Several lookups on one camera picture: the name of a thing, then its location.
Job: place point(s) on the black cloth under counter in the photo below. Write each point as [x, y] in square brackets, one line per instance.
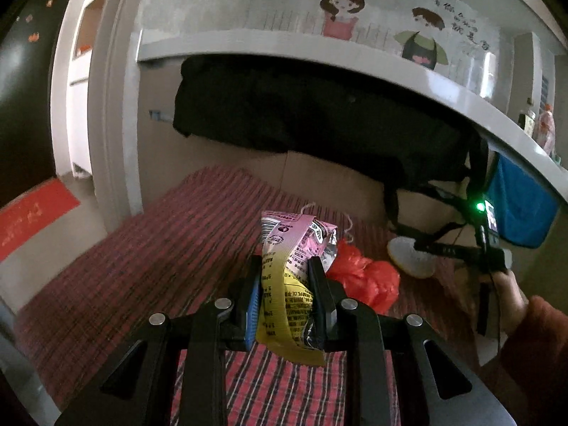
[364, 139]

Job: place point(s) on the white door frame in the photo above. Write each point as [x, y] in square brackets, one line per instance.
[94, 102]

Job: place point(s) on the blue cloth under counter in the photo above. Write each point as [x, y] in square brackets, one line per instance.
[524, 210]

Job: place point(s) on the dark sauce bottle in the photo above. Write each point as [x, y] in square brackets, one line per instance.
[527, 118]

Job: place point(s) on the right hand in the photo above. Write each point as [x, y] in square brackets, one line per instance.
[513, 304]

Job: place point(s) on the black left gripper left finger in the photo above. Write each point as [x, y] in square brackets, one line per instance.
[248, 314]

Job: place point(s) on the red sleeve forearm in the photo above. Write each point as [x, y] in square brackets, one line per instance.
[530, 375]

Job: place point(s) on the pink plastic bottle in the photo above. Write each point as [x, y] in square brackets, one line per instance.
[545, 130]

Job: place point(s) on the red striped floor mat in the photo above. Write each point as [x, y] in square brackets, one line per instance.
[126, 334]

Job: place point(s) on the cartoon couple wall sticker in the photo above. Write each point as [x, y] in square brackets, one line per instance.
[431, 33]

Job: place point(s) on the red doormat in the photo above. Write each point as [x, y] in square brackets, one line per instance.
[33, 211]

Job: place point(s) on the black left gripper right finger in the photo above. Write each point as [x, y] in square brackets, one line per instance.
[398, 370]

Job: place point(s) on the red plastic bag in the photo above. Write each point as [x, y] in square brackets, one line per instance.
[374, 283]

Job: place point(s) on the grey kitchen countertop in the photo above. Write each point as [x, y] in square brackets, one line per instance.
[501, 132]

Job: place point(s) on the pink yellow snack bag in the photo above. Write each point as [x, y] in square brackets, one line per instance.
[289, 241]

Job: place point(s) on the black refrigerator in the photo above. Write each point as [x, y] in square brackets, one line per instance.
[27, 56]

